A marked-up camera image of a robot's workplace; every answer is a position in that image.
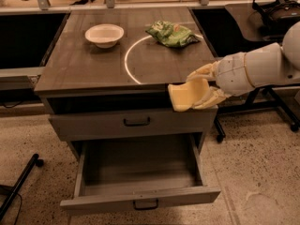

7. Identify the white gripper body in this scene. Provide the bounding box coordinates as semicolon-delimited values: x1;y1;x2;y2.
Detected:
216;52;255;97

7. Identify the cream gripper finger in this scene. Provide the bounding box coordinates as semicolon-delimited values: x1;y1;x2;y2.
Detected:
186;62;218;82
192;87;230;110

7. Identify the yellow sponge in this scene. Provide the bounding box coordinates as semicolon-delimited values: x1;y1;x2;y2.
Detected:
168;78;210;112

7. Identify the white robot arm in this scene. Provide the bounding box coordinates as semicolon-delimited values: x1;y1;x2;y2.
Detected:
187;22;300;109

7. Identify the grey drawer cabinet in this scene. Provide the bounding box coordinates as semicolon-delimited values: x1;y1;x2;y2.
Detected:
35;7;215;156

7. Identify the open grey lower drawer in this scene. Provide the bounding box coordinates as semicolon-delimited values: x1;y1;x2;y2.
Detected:
61;133;220;216

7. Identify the closed grey upper drawer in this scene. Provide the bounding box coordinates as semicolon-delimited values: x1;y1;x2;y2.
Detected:
50;106;218;142

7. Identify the black table stand right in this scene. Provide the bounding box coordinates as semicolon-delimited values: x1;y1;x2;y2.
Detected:
214;85;300;143

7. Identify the green chip bag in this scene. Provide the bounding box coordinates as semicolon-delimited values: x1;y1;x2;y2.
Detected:
146;21;200;48

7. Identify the black headset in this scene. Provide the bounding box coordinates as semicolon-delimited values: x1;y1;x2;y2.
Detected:
252;0;300;32

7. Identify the white bowl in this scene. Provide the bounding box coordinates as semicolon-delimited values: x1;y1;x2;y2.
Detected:
85;23;124;49

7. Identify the black stand leg left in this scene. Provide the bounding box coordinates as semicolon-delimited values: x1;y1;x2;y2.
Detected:
0;154;44;220

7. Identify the black upper drawer handle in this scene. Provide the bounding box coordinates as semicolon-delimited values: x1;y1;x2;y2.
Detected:
123;117;151;127

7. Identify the black drawer handle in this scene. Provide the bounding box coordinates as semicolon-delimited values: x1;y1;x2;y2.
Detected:
123;117;151;127
132;199;158;211

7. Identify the black lower drawer handle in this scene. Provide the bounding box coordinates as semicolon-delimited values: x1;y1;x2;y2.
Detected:
132;199;158;211

